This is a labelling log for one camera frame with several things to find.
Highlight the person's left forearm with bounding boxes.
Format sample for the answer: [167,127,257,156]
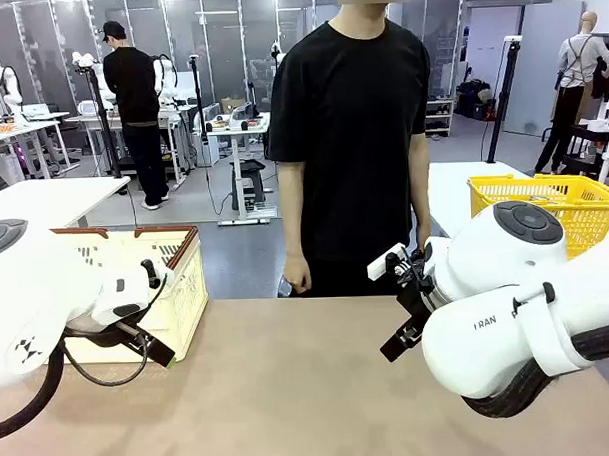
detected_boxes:
[407,132,433,238]

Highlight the yellow plastic shopping basket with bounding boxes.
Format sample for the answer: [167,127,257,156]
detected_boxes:
[467,170,609,263]

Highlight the person's right hand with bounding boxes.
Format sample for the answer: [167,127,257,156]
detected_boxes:
[283,252,315,295]

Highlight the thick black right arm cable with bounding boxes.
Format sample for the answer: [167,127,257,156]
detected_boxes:
[460,321,609,420]

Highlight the black step stool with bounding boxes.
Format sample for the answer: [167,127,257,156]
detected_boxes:
[229,157,276,213]

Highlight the white side table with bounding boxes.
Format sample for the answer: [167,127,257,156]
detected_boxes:
[0,175,133,235]

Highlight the white table under yellow basket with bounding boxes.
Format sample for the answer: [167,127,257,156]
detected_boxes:
[424,155,609,240]

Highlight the person's right forearm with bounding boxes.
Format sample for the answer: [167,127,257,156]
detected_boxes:
[276,160,312,260]

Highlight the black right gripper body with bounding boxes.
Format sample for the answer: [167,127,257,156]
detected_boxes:
[395,271,440,336]

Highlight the background person black clothes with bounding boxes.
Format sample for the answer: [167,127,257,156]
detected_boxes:
[100,18,171,213]

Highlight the black tripod stand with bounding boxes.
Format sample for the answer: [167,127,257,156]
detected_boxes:
[75,62,125,181]

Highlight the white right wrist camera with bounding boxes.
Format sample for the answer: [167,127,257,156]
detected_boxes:
[365,242,408,282]

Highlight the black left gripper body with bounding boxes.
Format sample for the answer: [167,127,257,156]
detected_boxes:
[64,311,151,355]

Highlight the person in black t-shirt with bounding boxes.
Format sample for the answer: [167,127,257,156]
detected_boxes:
[263,0,441,300]

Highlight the long white background desk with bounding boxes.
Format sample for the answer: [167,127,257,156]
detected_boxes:
[0,118,82,181]

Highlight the pile of black bags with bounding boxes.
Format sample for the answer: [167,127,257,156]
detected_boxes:
[456,78,497,123]

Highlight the white background robot black straps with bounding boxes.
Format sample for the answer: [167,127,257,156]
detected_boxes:
[0,60,27,123]

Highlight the thin black camera cable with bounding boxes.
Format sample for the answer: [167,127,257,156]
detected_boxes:
[61,330,152,390]

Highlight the white standing desk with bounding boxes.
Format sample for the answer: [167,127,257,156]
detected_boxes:
[204,112,276,227]

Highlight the black pole white top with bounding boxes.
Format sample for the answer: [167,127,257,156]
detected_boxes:
[482,35,527,165]

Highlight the white shoe rack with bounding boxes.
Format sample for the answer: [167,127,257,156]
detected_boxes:
[423,98,456,138]

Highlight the cream basket brown handles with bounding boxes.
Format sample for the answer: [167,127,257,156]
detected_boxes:
[48,222,212,368]

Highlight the mannequin with grey apron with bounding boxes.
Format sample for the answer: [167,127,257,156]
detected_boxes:
[529,10,609,176]

